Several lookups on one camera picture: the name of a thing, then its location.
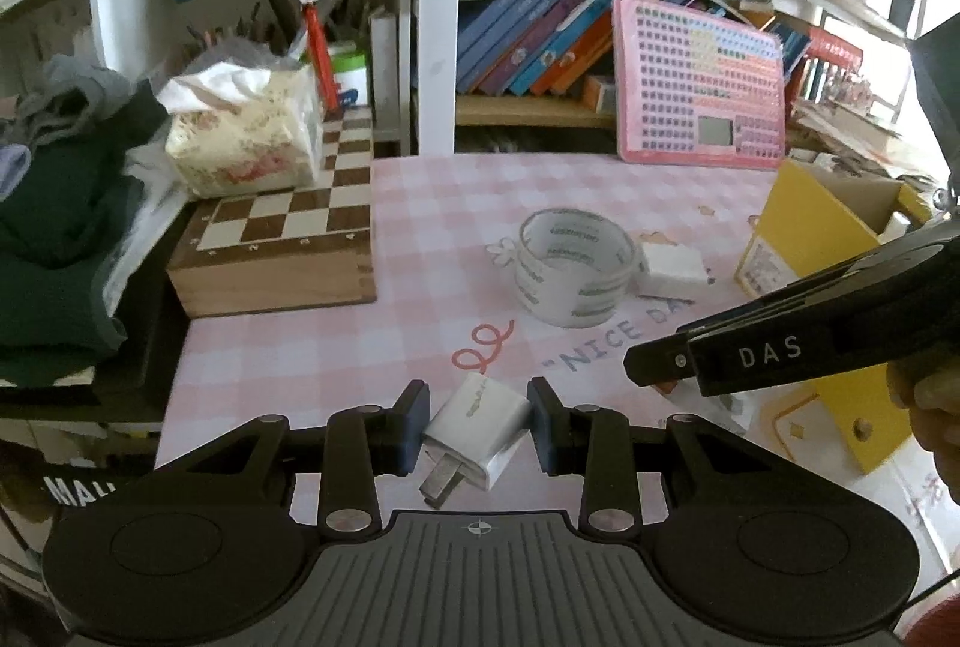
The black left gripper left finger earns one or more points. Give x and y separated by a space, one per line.
365 443

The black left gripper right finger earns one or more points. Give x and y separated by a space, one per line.
594 444

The white USB charger plug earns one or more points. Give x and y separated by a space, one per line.
473 437

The right hand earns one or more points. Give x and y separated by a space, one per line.
926 385

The yellow cardboard box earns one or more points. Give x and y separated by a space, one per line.
814 226

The pink checkered table mat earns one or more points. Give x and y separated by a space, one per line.
445 309

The clear tape roll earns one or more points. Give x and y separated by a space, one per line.
572 267

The white charger block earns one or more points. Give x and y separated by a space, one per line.
671 271

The wooden chess board box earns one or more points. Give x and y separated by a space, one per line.
305 247

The pink toy keyboard tablet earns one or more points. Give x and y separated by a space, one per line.
694 89

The floral tissue pack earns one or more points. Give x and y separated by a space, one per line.
240 131

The pile of dark clothes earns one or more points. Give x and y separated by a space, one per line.
88 196

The white green jar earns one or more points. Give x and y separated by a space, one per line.
351 78

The row of leaning books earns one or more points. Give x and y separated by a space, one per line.
536 47

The red hanging tassel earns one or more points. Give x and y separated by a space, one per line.
320 55

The white shelf post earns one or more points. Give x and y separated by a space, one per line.
436 57

